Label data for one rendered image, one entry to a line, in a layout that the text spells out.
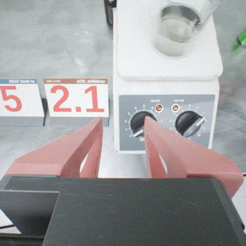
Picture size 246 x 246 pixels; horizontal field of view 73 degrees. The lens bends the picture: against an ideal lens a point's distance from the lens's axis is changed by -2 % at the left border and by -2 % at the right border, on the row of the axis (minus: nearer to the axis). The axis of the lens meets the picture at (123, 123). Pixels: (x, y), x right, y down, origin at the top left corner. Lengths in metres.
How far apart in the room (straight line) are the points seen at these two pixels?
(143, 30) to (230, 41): 0.20
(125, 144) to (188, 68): 0.12
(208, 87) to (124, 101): 0.10
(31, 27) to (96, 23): 0.12
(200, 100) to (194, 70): 0.04
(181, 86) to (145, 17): 0.09
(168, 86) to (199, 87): 0.04
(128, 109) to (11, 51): 0.25
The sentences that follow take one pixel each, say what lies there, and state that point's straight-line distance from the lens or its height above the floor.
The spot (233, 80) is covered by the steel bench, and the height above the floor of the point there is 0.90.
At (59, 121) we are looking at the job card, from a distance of 0.28.
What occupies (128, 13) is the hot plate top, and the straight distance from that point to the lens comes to 0.24.
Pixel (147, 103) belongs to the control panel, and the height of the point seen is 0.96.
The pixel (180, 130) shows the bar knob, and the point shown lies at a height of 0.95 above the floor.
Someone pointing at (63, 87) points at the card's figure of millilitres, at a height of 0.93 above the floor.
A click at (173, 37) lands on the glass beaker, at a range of 0.18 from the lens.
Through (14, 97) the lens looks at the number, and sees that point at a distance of 0.30.
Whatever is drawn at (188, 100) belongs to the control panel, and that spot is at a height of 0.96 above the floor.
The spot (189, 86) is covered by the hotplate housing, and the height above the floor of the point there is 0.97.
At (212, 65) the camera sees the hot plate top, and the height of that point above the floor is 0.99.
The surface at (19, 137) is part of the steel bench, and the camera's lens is 0.30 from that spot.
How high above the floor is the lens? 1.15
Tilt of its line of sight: 76 degrees down
